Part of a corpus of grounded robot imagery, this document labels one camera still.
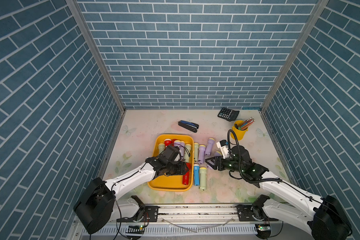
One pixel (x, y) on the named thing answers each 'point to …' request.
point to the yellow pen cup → (239, 134)
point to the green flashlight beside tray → (196, 151)
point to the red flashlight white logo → (167, 142)
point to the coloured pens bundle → (247, 123)
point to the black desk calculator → (228, 114)
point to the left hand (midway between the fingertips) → (188, 171)
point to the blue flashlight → (196, 174)
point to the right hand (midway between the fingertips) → (209, 160)
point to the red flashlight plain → (185, 177)
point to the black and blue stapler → (190, 126)
